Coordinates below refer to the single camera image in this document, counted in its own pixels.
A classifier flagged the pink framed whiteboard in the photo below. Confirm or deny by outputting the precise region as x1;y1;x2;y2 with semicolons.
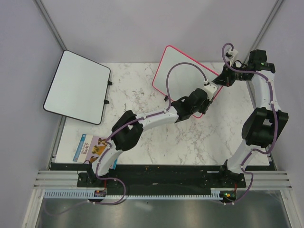
152;45;220;118

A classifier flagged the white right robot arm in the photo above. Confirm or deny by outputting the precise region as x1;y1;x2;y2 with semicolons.
213;47;289;187

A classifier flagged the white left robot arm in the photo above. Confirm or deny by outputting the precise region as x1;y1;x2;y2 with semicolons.
87;85;216;187

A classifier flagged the black framed whiteboard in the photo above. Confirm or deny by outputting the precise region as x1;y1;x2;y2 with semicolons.
43;50;112;125

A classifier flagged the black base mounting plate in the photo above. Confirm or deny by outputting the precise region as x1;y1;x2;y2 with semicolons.
77;164;246;195

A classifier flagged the dog picture book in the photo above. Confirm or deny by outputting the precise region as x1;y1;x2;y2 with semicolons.
73;134;114;171

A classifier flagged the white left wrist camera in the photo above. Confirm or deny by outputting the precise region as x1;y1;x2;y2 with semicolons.
203;82;219;99

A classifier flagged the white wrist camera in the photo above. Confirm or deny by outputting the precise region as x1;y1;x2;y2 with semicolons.
203;82;219;99
225;48;238;65

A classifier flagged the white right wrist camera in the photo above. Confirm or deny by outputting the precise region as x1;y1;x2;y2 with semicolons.
225;48;238;65

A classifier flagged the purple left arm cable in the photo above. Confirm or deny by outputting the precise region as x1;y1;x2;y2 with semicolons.
44;62;208;216

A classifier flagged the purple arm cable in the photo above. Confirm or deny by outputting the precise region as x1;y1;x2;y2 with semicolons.
219;42;278;207
44;62;208;216

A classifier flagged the light blue cable duct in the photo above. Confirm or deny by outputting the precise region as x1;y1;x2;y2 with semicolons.
44;190;223;200

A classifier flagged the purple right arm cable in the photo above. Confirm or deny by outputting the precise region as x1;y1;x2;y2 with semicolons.
219;42;278;207

